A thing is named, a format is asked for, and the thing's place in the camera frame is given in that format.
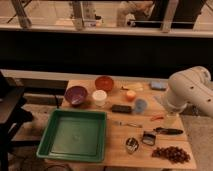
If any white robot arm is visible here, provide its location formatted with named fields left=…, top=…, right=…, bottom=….
left=162, top=66, right=213, bottom=118

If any white plastic cup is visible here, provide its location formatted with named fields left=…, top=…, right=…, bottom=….
left=92, top=90, right=107, bottom=106

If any blue plastic cup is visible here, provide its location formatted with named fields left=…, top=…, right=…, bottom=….
left=134, top=99, right=147, bottom=114

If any round metal cup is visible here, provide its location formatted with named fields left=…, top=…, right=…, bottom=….
left=125, top=137, right=139, bottom=154

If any metal measuring cup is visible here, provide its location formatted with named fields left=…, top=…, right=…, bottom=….
left=142, top=131, right=156, bottom=146

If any orange bowl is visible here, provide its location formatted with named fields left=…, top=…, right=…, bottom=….
left=95, top=76, right=114, bottom=92

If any black rectangular block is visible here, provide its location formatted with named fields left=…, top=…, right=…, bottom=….
left=111, top=105, right=132, bottom=113

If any purple bowl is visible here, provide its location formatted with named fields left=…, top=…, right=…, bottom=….
left=64, top=86, right=88, bottom=106

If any silver fork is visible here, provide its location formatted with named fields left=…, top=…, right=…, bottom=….
left=113, top=121, right=143, bottom=128

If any blue sponge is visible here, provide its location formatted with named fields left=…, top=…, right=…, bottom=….
left=150, top=81, right=167, bottom=91

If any green plastic tray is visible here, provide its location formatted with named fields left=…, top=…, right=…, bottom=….
left=37, top=109, right=107, bottom=163

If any clear plastic bag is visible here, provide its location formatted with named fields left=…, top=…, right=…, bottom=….
left=154, top=95, right=167, bottom=106

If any bunch of dark grapes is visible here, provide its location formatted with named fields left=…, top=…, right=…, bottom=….
left=152, top=146, right=190, bottom=163

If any black chair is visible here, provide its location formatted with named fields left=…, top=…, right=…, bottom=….
left=0, top=72, right=33, bottom=171

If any red handled tool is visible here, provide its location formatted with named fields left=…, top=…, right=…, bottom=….
left=150, top=115, right=164, bottom=121

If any black handled knife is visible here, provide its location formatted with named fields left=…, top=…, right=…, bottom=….
left=153, top=127, right=183, bottom=135

